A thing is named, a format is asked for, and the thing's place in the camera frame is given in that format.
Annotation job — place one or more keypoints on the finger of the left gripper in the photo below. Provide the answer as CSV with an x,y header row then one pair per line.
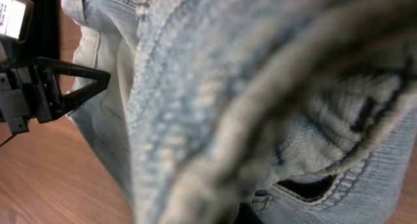
x,y
78,97
69,69

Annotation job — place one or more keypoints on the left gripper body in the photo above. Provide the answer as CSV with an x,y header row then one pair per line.
x,y
29,90

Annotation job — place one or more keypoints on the light blue denim shorts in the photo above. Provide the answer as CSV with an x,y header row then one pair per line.
x,y
296,111

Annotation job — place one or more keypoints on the folded black shorts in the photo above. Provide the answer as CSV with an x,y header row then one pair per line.
x,y
42,38

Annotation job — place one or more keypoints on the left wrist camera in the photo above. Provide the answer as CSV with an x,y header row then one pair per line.
x,y
15,19

